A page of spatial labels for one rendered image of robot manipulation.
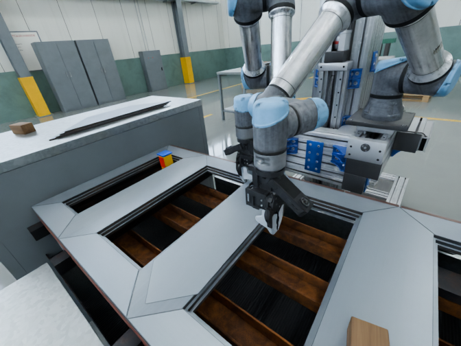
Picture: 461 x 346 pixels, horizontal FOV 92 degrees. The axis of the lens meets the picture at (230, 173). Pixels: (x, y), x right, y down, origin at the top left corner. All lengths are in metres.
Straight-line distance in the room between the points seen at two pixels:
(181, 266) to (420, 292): 0.58
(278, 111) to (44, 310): 0.84
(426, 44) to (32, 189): 1.51
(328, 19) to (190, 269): 0.76
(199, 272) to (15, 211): 0.90
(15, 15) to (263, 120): 9.34
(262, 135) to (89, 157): 1.01
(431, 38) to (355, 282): 0.68
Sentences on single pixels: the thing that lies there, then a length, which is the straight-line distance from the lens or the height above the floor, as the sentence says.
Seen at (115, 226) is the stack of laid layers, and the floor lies 0.83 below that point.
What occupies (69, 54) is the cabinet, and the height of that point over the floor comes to 1.58.
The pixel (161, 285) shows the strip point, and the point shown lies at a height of 0.85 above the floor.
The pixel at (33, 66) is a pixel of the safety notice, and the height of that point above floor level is 1.37.
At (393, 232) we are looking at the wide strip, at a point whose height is 0.85.
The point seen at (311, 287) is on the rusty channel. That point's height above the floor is 0.68.
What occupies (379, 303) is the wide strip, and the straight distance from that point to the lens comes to 0.65.
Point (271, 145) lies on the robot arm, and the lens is 0.48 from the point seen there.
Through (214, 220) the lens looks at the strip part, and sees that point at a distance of 0.79.
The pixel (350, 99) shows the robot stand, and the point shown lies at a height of 1.07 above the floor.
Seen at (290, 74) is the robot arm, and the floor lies 1.28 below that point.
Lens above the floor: 1.36
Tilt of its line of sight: 29 degrees down
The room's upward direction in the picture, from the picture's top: 6 degrees counter-clockwise
